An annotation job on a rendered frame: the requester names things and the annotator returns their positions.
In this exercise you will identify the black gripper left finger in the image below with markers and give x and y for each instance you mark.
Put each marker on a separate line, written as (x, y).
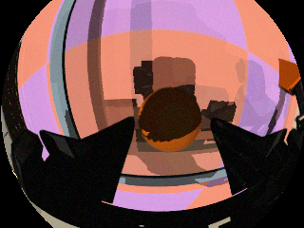
(99, 157)

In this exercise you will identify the translucent orange ball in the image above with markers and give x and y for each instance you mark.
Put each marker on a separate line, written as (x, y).
(177, 144)

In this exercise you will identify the clear l-shaped low wall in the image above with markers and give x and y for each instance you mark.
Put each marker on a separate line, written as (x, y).
(82, 79)

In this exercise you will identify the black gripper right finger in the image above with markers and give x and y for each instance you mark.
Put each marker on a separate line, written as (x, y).
(242, 151)

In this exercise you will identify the grey l-shaped top rail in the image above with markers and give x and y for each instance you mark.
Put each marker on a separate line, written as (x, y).
(63, 109)

